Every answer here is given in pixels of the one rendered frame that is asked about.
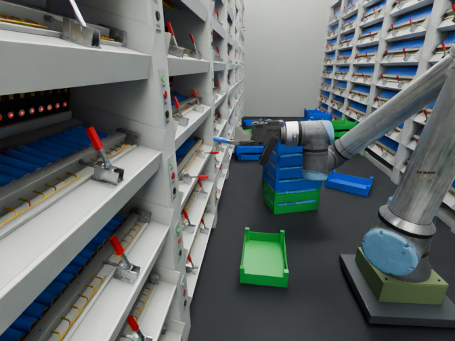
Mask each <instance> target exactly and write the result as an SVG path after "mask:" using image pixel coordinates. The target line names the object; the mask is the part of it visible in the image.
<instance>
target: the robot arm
mask: <svg viewBox="0 0 455 341"><path fill-rule="evenodd" d="M435 100H437V101H436V102H435V105H434V106H433V109H432V111H431V113H430V116H429V118H428V120H427V123H426V125H425V127H424V129H423V131H422V133H421V135H420V138H419V140H418V142H417V144H416V147H415V148H414V151H413V153H412V155H411V158H410V160H409V162H408V165H407V167H406V169H405V171H404V173H403V175H402V178H401V180H400V182H399V184H398V186H397V189H396V190H395V193H394V195H393V196H391V197H390V198H389V199H388V202H387V204H386V205H383V206H381V207H380V208H379V211H378V213H377V215H376V218H375V220H374V222H373V224H372V226H371V228H370V230H369V231H368V232H367V233H366V234H365V235H364V238H363V240H362V252H363V253H364V256H365V257H366V259H367V260H368V261H369V262H370V263H371V264H372V265H373V266H374V267H376V268H377V269H378V270H380V271H382V272H383V273H384V274H386V275H388V276H390V277H393V278H395V279H398V280H401V281H407V282H411V283H420V282H424V281H427V280H428V279H429V278H430V276H431V265H430V261H429V256H428V254H429V249H430V246H431V240H432V237H433V236H434V234H435V232H436V227H435V224H436V220H437V217H438V208H439V207H440V205H441V203H442V202H443V199H444V198H445V196H446V194H447V192H448V190H449V188H450V187H451V185H452V183H453V182H454V180H455V43H453V44H452V49H451V52H450V53H449V54H448V55H447V56H446V57H445V58H443V59H442V60H440V61H439V62H438V63H436V65H434V66H433V67H431V68H430V69H429V70H427V71H426V72H425V73H424V74H422V75H421V76H420V77H418V78H417V79H416V80H415V81H413V82H412V83H410V84H409V85H408V86H407V87H406V88H404V89H403V90H401V91H400V92H399V93H398V94H397V95H395V96H394V97H392V98H391V99H390V100H389V101H387V102H386V103H385V104H383V105H382V106H381V107H380V108H379V109H377V110H376V111H374V112H373V113H371V115H369V116H368V117H367V118H365V119H364V120H363V121H361V122H360V123H359V124H357V125H356V126H355V127H353V128H352V129H351V130H350V131H349V132H347V133H346V134H344V135H343V136H342V137H341V138H340V139H337V140H336V141H335V142H334V129H333V126H332V123H331V122H330V121H328V120H313V121H299V122H297V121H296V122H285V123H284V121H283V120H253V121H252V129H251V133H252V135H253V136H251V133H250V132H245V131H244V130H243V129H242V127H237V128H236V131H235V135H234V137H233V138H229V139H230V140H226V142H227V143H229V144H231V145H239V146H262V145H265V144H266V147H265V149H264V151H263V153H262V155H260V157H259V164H260V165H262V166H265V164H266V163H267V162H268V160H269V157H270V155H271V153H272V152H273V150H274V148H275V146H276V144H277V142H278V139H280V144H284V145H285V146H286V147H290V146H303V166H302V175H303V178H304V179H307V180H310V181H325V180H327V176H328V175H327V174H328V172H330V171H332V170H334V169H336V168H338V167H340V166H342V165H344V163H346V161H348V160H349V159H351V158H352V157H353V156H354V155H356V154H357V153H359V152H360V151H362V150H363V149H365V148H366V147H368V146H369V145H370V144H372V143H374V142H375V141H376V140H378V139H380V138H381V137H382V136H383V135H385V134H387V133H388V132H389V131H391V130H393V129H394V128H395V127H397V126H398V125H400V124H401V123H403V122H404V121H406V120H407V119H409V118H410V117H412V116H413V115H415V114H416V113H417V112H419V111H421V110H422V109H423V108H425V107H427V106H428V105H429V104H431V103H432V102H434V101H435ZM276 133H278V134H276Z"/></svg>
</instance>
